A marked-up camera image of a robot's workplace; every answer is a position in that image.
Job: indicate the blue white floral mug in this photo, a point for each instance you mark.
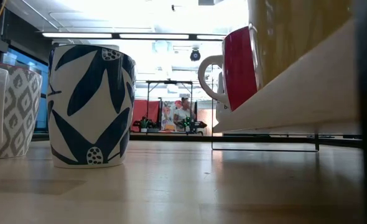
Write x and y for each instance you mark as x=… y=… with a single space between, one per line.
x=90 y=124

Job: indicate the yellow mug white inside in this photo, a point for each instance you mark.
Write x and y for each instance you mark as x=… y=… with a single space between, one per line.
x=289 y=37

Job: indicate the grey diamond-pattern mug red rim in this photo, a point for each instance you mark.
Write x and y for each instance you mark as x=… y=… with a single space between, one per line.
x=21 y=109

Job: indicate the black second-station robot arm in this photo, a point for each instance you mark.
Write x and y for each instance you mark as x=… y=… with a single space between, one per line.
x=146 y=124
x=196 y=125

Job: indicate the person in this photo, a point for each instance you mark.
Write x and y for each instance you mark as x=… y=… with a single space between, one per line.
x=183 y=115

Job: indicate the floral banner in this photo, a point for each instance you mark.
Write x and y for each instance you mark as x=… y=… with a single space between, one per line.
x=168 y=115

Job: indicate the small potted plant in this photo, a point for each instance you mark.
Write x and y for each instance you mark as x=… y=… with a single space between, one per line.
x=144 y=129

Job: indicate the red curtain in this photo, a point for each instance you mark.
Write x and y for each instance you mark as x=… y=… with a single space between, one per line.
x=140 y=110

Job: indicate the black ceiling spotlight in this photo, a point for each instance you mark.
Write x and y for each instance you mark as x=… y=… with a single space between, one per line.
x=195 y=55

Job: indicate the ceiling light strip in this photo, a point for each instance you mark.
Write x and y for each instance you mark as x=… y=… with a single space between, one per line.
x=154 y=36
x=77 y=35
x=210 y=37

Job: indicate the wooden shelf black legs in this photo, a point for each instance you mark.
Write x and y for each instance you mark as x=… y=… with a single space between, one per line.
x=295 y=105

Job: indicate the black table frame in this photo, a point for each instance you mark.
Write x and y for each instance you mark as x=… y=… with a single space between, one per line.
x=171 y=137

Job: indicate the black station frame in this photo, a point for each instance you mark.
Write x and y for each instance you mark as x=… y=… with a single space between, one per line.
x=169 y=82

